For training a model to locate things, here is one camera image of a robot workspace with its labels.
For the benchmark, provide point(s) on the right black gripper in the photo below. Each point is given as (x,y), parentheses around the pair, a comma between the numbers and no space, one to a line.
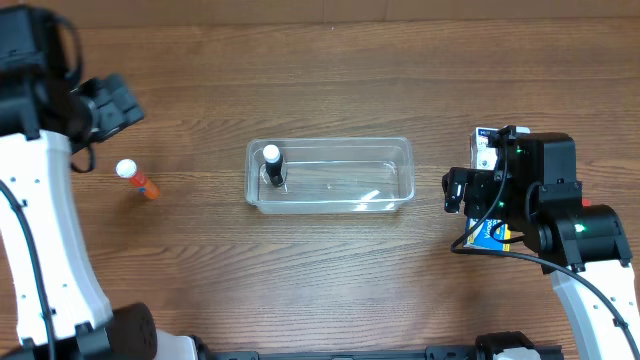
(463,188)

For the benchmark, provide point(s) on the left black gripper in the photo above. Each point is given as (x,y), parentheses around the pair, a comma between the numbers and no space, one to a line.
(117,106)

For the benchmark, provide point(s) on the white Hansaplast plaster box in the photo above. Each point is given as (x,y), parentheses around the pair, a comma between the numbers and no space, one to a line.
(483,156)

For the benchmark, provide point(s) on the blue Vicks VapoDrops box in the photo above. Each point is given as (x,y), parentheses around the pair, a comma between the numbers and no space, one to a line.
(491,235)

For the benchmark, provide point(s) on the orange bottle white cap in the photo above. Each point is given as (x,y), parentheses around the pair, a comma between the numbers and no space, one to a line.
(128,169)

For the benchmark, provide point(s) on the black bottle white cap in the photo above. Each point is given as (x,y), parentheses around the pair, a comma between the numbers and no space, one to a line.
(274,162)

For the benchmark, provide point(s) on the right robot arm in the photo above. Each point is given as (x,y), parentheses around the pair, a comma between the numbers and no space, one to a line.
(584,249)

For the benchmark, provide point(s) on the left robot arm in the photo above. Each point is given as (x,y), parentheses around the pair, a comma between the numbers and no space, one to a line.
(49,113)

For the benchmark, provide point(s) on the clear plastic container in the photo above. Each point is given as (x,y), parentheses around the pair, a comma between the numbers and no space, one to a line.
(332,175)

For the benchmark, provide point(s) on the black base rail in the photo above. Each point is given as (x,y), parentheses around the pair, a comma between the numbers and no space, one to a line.
(501,345)

